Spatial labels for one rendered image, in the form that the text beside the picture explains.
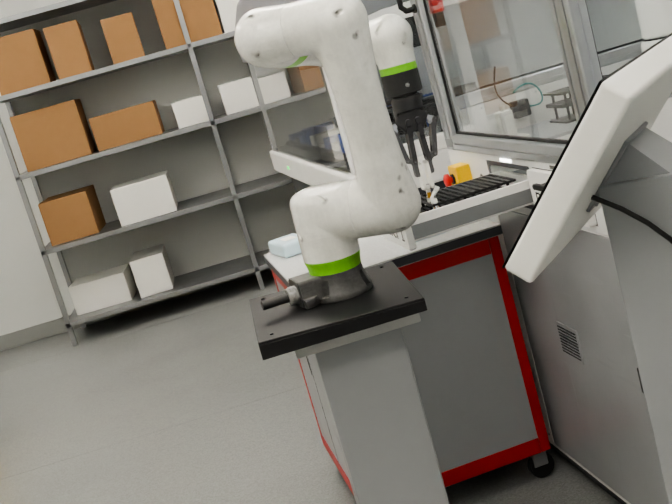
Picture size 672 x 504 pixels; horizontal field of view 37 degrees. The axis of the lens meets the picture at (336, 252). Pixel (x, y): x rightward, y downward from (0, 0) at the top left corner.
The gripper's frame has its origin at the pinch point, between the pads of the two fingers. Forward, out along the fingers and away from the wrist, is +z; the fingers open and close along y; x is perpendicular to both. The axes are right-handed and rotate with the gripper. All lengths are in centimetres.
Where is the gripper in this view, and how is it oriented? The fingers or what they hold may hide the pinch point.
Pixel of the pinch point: (425, 175)
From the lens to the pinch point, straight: 251.5
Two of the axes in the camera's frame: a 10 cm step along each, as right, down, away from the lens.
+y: -9.4, 2.9, -1.6
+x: 2.0, 1.5, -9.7
